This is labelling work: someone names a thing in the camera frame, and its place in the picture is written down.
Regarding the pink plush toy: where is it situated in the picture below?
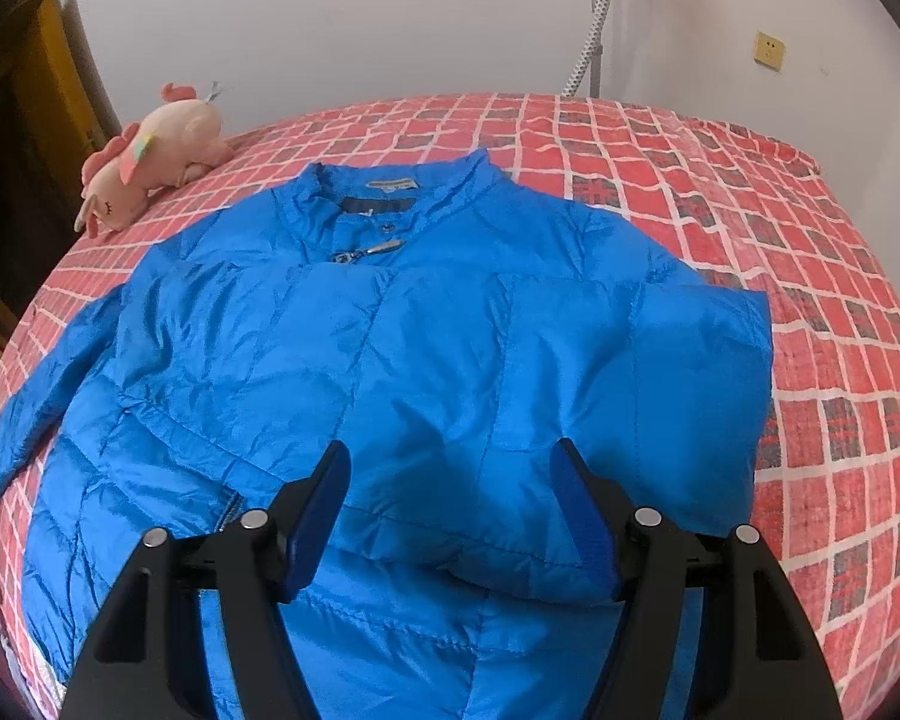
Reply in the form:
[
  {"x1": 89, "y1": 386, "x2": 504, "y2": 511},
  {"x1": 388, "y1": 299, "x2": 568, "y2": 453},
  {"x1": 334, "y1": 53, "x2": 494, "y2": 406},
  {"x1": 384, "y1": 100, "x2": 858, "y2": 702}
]
[{"x1": 75, "y1": 82, "x2": 235, "y2": 235}]

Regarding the yellow wall socket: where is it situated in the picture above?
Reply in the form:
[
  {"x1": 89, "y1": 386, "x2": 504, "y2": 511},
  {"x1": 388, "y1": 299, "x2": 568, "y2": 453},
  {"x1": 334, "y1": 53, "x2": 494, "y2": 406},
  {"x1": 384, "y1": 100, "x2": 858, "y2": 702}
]
[{"x1": 754, "y1": 30, "x2": 787, "y2": 73}]

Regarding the blue down jacket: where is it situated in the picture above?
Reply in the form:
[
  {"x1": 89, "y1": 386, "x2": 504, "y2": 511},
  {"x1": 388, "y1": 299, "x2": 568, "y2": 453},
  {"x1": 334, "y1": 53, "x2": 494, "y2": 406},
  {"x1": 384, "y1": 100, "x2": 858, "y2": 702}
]
[{"x1": 0, "y1": 148, "x2": 775, "y2": 720}]

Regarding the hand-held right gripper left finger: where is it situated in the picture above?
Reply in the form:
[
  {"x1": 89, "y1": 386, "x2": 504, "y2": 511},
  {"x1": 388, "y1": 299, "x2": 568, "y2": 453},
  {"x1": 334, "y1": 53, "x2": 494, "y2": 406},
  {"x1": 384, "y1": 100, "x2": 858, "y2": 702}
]
[{"x1": 60, "y1": 440, "x2": 353, "y2": 720}]

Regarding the white braided hose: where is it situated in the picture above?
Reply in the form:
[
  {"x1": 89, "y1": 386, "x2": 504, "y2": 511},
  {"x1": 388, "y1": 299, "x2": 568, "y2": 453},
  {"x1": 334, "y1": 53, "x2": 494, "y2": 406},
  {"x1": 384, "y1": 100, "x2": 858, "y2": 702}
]
[{"x1": 561, "y1": 0, "x2": 635, "y2": 98}]

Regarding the yellow wooden wardrobe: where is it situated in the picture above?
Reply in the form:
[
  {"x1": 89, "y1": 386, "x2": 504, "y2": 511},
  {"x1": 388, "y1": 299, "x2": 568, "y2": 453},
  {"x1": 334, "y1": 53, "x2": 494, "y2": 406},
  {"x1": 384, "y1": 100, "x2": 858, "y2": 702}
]
[{"x1": 0, "y1": 0, "x2": 121, "y2": 376}]

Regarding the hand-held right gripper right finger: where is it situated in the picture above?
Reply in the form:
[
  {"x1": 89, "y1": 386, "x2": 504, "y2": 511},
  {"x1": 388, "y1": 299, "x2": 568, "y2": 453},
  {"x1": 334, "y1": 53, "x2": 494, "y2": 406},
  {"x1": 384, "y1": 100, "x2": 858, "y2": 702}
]
[{"x1": 550, "y1": 438, "x2": 845, "y2": 720}]

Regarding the red plaid blanket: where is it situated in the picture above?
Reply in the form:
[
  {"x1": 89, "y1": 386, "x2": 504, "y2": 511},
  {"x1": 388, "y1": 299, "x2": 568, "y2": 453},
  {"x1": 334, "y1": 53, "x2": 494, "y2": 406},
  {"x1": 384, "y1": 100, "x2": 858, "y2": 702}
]
[{"x1": 0, "y1": 93, "x2": 900, "y2": 720}]

